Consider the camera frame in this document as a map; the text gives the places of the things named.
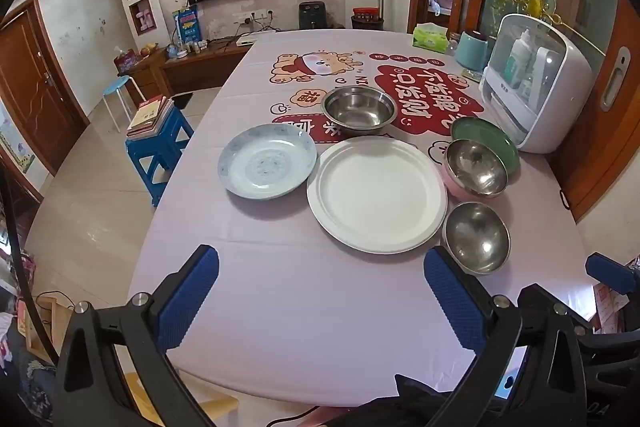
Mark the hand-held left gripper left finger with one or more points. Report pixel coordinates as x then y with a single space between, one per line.
192 297

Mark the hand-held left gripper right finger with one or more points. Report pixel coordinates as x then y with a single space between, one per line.
452 302

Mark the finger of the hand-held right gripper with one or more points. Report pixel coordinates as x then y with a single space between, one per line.
612 273

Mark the large white plate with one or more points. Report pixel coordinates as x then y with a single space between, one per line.
376 194

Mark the pink stainless steel bowl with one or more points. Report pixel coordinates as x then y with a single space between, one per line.
475 168

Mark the green plate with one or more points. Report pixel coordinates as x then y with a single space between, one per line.
492 141

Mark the small stainless steel bowl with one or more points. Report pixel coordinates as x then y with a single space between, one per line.
476 237

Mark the blue plastic stool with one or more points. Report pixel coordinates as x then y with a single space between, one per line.
160 147

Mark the blue patterned porcelain plate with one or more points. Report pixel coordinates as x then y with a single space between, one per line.
268 162

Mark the white countertop sterilizer cabinet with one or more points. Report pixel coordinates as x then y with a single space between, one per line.
550 107

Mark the stack of books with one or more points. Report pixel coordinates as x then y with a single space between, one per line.
150 114

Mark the large stainless steel basin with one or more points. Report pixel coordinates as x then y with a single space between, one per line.
358 109

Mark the white stool with blue seat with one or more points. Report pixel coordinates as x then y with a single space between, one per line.
120 84

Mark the wooden television cabinet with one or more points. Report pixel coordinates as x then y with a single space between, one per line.
200 62

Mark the red tissue box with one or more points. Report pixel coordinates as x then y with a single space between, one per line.
126 61

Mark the teal canister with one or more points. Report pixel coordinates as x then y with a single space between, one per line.
474 49

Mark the brown wooden door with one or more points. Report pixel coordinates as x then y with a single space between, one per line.
35 92

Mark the white set-top box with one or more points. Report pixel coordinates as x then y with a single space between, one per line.
255 39

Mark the green tissue box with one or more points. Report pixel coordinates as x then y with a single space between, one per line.
430 37

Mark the blue display box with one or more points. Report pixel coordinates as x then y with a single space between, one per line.
187 26

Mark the black pot with red rim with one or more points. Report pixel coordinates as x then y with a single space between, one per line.
367 21

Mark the black air fryer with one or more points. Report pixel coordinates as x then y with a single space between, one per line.
312 16

